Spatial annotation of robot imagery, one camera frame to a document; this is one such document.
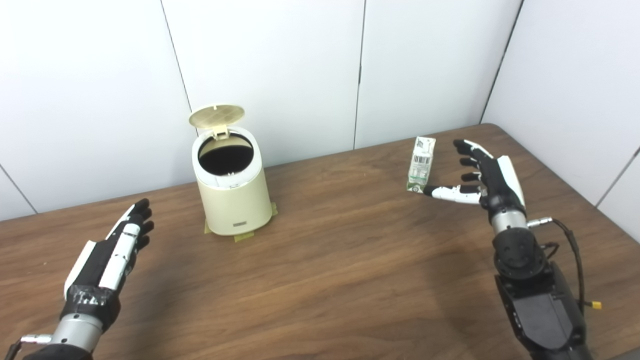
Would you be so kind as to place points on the cream round bin lid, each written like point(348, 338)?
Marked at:
point(216, 115)

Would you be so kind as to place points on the white green milk carton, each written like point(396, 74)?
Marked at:
point(421, 165)

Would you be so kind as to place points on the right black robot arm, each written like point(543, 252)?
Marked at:
point(537, 305)

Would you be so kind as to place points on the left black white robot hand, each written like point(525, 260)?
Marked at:
point(102, 270)

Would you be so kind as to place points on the cream-colored round bin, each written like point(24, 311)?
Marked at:
point(235, 200)

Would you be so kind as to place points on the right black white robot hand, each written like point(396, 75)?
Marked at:
point(495, 182)

